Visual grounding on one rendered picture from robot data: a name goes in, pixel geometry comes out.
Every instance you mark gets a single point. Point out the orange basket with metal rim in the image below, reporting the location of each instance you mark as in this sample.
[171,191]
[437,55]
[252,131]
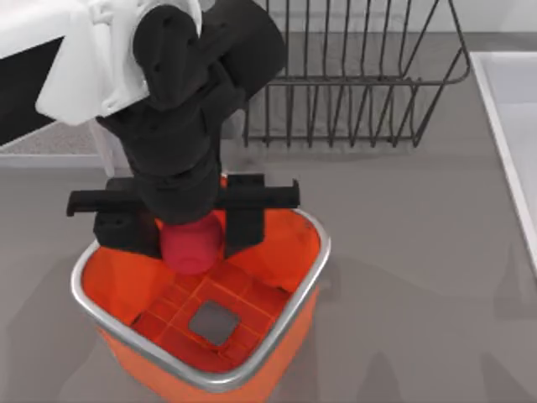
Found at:
[277,256]

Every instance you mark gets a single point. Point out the red cup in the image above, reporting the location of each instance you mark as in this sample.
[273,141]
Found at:
[189,247]

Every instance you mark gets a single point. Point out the white sink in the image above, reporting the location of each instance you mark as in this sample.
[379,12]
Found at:
[520,126]

